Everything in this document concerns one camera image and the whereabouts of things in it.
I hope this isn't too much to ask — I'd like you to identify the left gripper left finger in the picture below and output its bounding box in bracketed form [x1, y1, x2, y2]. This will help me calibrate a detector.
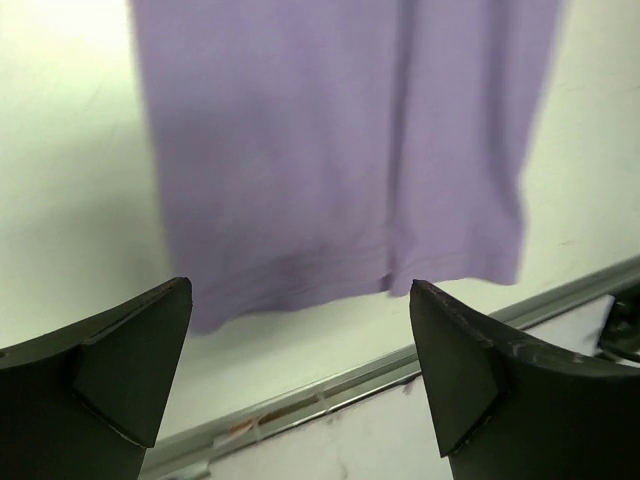
[1, 277, 192, 479]

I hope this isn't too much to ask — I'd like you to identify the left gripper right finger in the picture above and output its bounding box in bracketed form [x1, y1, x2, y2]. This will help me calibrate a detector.
[410, 281, 639, 479]

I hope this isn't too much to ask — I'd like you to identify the purple t-shirt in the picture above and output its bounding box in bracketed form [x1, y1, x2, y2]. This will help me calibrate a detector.
[131, 1, 562, 333]

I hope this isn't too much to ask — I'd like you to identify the aluminium rail table edge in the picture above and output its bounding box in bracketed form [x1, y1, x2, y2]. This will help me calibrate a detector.
[139, 257, 639, 479]

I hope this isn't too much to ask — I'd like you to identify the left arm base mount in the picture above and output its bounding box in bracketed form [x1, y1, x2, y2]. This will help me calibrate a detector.
[597, 294, 639, 364]

